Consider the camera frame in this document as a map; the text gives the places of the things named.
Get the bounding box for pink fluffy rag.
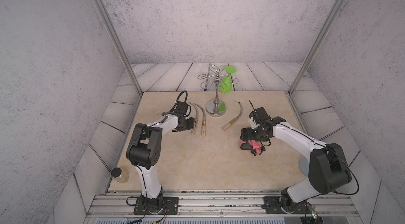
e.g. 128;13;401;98
240;140;266;156

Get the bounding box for small sickle wooden handle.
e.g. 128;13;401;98
190;103;199;135
193;103;207;136
221;102;243;131

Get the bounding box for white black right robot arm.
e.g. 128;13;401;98
240;115;358;208

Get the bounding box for chrome glass holder stand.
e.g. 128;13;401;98
197;65;239;117

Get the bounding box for green plastic goblet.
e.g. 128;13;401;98
219;66;237;93

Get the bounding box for light blue ceramic mug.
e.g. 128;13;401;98
299;159;310;176

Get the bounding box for small jar with black lid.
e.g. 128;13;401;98
111;167;129;184

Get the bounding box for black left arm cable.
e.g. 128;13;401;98
161;90;192;123

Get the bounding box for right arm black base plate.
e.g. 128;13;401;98
261;196;311;215

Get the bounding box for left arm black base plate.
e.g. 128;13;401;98
134;196;179;215

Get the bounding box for aluminium mounting rail base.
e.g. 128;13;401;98
85;190;363;224

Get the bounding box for left aluminium frame post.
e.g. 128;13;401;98
92;0;143;96

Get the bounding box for aluminium frame post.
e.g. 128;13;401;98
92;0;143;96
288;0;346;96

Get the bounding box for right aluminium frame post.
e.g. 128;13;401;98
288;0;346;96

